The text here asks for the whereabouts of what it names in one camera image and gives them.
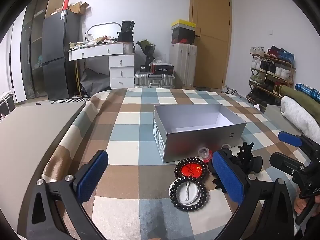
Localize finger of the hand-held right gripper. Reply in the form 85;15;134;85
269;151;307;178
278;131;304;148

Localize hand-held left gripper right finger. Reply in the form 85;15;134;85
212;149;297;240

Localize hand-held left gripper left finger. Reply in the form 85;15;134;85
26;150;109;240

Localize large black claw clip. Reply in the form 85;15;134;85
207;141;263;178

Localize silver round badge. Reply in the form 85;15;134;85
176;182;200;205

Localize grey cardboard box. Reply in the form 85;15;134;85
152;104;247;163

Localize black coil hair tie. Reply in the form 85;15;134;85
169;176;208;212

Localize person's right hand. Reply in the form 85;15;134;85
294;197;312;215

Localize white rolled blanket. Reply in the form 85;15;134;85
280;96;320;142

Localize grey slab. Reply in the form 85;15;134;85
264;104;284;121

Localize red round badge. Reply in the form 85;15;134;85
180;164;203;178

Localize green rolled mat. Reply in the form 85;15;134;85
274;84;320;113

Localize blue plaid roll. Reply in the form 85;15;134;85
295;83;320;101

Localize checked tablecloth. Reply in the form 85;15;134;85
41;87;320;240

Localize wooden shoe rack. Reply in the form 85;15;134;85
246;46;296;108

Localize rows of shoes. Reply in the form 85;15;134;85
247;45;295;107

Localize pair of sandals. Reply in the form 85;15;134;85
222;85;238;95

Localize striped rug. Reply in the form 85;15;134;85
51;97;92;104

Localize dark grey cloth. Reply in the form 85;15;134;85
79;67;111;97

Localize silver suitcase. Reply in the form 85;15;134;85
134;72;175;88

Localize white vanity desk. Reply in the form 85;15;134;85
69;42;135;89

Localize wooden door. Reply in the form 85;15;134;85
189;0;232;89

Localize white suitcase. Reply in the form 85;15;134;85
169;43;198;87

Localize black refrigerator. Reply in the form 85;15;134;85
42;10;81;102

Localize red and black box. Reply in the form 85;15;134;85
151;64;174;75

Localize desk clutter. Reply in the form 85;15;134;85
69;34;118;50

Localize glass door cabinet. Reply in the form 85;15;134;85
19;0;49;102

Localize black wrapped bouquet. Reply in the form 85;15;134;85
136;39;156;67

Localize oval mirror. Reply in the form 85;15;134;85
85;22;122;43

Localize black shoe box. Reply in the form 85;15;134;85
171;27;196;44

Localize black bag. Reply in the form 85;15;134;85
117;20;136;43

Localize yellow lid box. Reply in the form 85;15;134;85
171;19;196;29

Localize cardboard boxes on refrigerator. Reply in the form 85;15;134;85
51;1;90;16

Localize black bead bracelet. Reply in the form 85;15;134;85
174;157;208;180

